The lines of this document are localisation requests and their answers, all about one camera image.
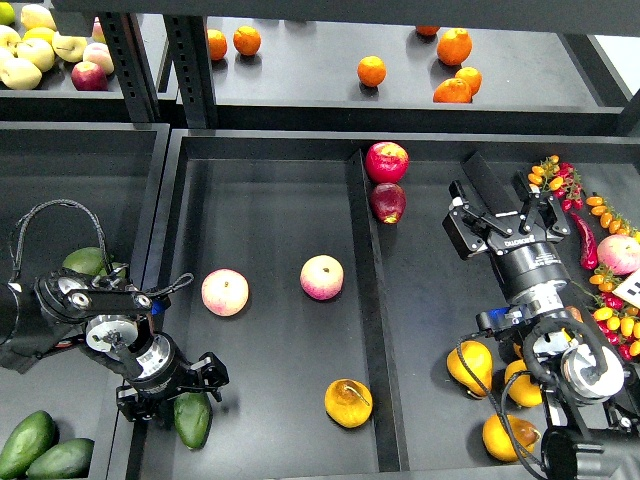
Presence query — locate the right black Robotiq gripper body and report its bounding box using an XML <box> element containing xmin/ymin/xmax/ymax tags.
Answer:
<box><xmin>442</xmin><ymin>212</ymin><xmax>541</xmax><ymax>260</ymax></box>

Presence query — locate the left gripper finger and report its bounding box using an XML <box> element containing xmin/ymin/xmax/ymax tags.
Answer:
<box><xmin>190</xmin><ymin>352</ymin><xmax>230</xmax><ymax>402</ymax></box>
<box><xmin>116</xmin><ymin>385</ymin><xmax>173</xmax><ymax>428</ymax></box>

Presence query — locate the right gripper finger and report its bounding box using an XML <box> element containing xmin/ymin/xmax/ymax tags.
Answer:
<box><xmin>448</xmin><ymin>180</ymin><xmax>510</xmax><ymax>237</ymax></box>
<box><xmin>513</xmin><ymin>172</ymin><xmax>570</xmax><ymax>243</ymax></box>

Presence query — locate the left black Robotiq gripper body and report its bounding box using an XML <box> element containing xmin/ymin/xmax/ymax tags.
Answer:
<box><xmin>127</xmin><ymin>357</ymin><xmax>193</xmax><ymax>401</ymax></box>

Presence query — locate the dark green avocado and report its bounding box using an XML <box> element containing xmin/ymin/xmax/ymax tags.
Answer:
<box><xmin>173</xmin><ymin>392</ymin><xmax>211</xmax><ymax>449</ymax></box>

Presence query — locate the yellow pear with brown spot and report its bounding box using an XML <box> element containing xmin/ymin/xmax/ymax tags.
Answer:
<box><xmin>324</xmin><ymin>379</ymin><xmax>373</xmax><ymax>428</ymax></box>

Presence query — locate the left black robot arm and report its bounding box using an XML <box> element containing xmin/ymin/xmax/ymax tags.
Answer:
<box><xmin>1</xmin><ymin>199</ymin><xmax>229</xmax><ymax>422</ymax></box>

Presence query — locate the green avocado bottom right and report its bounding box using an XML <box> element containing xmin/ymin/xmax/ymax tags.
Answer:
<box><xmin>26</xmin><ymin>438</ymin><xmax>94</xmax><ymax>479</ymax></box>

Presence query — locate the yellow pear right upper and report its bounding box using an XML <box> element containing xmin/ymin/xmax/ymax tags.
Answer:
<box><xmin>560</xmin><ymin>305</ymin><xmax>583</xmax><ymax>345</ymax></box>

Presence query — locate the green avocado bottom left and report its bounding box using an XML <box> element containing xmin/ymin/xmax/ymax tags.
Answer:
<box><xmin>1</xmin><ymin>410</ymin><xmax>57</xmax><ymax>479</ymax></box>

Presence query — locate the yellow pear left of pile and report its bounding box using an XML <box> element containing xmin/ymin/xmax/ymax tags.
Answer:
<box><xmin>446</xmin><ymin>340</ymin><xmax>493</xmax><ymax>398</ymax></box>

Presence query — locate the green avocado top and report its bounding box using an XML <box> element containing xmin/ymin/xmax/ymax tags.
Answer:
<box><xmin>62</xmin><ymin>247</ymin><xmax>104</xmax><ymax>276</ymax></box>

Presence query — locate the yellow pear middle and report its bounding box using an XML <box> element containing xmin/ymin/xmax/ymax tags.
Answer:
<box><xmin>504</xmin><ymin>359</ymin><xmax>543</xmax><ymax>408</ymax></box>

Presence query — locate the yellow pear bottom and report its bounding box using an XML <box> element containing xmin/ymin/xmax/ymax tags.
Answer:
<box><xmin>482</xmin><ymin>414</ymin><xmax>541</xmax><ymax>463</ymax></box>

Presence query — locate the upper cherry tomato bunch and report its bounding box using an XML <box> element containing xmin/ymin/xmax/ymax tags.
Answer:
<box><xmin>527</xmin><ymin>155</ymin><xmax>584</xmax><ymax>212</ymax></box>

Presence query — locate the red chili pepper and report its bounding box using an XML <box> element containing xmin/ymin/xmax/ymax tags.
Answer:
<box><xmin>569</xmin><ymin>211</ymin><xmax>598</xmax><ymax>270</ymax></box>

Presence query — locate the black tray divider right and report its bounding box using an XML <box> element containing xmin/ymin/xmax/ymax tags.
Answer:
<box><xmin>460</xmin><ymin>151</ymin><xmax>640</xmax><ymax>396</ymax></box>

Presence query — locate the black tray divider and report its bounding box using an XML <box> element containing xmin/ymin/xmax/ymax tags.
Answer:
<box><xmin>345</xmin><ymin>150</ymin><xmax>410</xmax><ymax>472</ymax></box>
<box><xmin>460</xmin><ymin>151</ymin><xmax>640</xmax><ymax>396</ymax></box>

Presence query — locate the dark red apple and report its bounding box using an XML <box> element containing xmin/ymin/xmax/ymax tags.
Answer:
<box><xmin>369</xmin><ymin>183</ymin><xmax>406</xmax><ymax>225</ymax></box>

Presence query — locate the pink apple far right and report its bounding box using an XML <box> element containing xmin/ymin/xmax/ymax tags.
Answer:
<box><xmin>596</xmin><ymin>234</ymin><xmax>639</xmax><ymax>276</ymax></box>

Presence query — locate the pink apple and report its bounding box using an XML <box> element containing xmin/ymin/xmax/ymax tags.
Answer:
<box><xmin>300</xmin><ymin>255</ymin><xmax>344</xmax><ymax>301</ymax></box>
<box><xmin>201</xmin><ymin>269</ymin><xmax>249</xmax><ymax>317</ymax></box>
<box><xmin>596</xmin><ymin>234</ymin><xmax>639</xmax><ymax>276</ymax></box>

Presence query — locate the pink apple left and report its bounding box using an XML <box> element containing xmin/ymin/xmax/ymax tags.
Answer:
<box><xmin>201</xmin><ymin>269</ymin><xmax>249</xmax><ymax>317</ymax></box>

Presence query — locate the bright red apple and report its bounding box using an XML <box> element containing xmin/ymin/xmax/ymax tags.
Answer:
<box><xmin>364</xmin><ymin>141</ymin><xmax>409</xmax><ymax>184</ymax></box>

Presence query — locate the white label card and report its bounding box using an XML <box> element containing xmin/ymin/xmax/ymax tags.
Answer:
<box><xmin>613</xmin><ymin>270</ymin><xmax>640</xmax><ymax>308</ymax></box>

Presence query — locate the orange behind front right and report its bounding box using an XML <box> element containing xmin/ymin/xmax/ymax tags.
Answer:
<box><xmin>455</xmin><ymin>66</ymin><xmax>483</xmax><ymax>96</ymax></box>

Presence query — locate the black centre tray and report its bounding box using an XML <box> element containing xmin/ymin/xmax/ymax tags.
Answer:
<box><xmin>123</xmin><ymin>131</ymin><xmax>639</xmax><ymax>479</ymax></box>

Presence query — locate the black tray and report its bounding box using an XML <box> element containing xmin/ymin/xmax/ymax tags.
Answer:
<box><xmin>123</xmin><ymin>131</ymin><xmax>639</xmax><ymax>479</ymax></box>
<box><xmin>1</xmin><ymin>122</ymin><xmax>169</xmax><ymax>479</ymax></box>

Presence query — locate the pink apple centre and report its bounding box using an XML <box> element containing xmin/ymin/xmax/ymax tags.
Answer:
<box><xmin>300</xmin><ymin>255</ymin><xmax>344</xmax><ymax>301</ymax></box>

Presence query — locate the large orange upper right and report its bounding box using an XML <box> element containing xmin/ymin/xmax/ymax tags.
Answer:
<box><xmin>437</xmin><ymin>27</ymin><xmax>473</xmax><ymax>66</ymax></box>

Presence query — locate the orange centre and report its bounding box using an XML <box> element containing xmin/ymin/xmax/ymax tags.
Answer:
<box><xmin>357</xmin><ymin>56</ymin><xmax>387</xmax><ymax>88</ymax></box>

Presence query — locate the black tray divider centre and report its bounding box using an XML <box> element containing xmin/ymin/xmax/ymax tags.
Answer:
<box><xmin>345</xmin><ymin>150</ymin><xmax>410</xmax><ymax>472</ymax></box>

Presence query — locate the orange under shelf edge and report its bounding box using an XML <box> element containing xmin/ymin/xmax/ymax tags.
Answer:
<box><xmin>415</xmin><ymin>25</ymin><xmax>440</xmax><ymax>37</ymax></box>

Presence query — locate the black left tray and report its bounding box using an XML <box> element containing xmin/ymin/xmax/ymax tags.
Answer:
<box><xmin>1</xmin><ymin>122</ymin><xmax>169</xmax><ymax>479</ymax></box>

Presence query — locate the orange far left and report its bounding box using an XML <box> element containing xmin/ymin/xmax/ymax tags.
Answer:
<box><xmin>207</xmin><ymin>29</ymin><xmax>228</xmax><ymax>61</ymax></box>

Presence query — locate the red apple on shelf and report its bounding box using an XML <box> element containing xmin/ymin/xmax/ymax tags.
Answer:
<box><xmin>71</xmin><ymin>61</ymin><xmax>108</xmax><ymax>91</ymax></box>

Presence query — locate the orange cherry tomato string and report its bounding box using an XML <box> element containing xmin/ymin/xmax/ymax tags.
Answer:
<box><xmin>584</xmin><ymin>193</ymin><xmax>640</xmax><ymax>241</ymax></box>

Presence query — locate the black upright post centre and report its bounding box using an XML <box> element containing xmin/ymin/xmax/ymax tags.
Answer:
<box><xmin>163</xmin><ymin>14</ymin><xmax>218</xmax><ymax>129</ymax></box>

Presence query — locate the black upright post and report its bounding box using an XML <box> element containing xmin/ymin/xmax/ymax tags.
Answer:
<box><xmin>98</xmin><ymin>12</ymin><xmax>161</xmax><ymax>123</ymax></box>
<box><xmin>163</xmin><ymin>14</ymin><xmax>218</xmax><ymax>129</ymax></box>

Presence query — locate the black upright post left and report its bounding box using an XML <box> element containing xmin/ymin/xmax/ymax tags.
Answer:
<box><xmin>98</xmin><ymin>12</ymin><xmax>161</xmax><ymax>123</ymax></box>

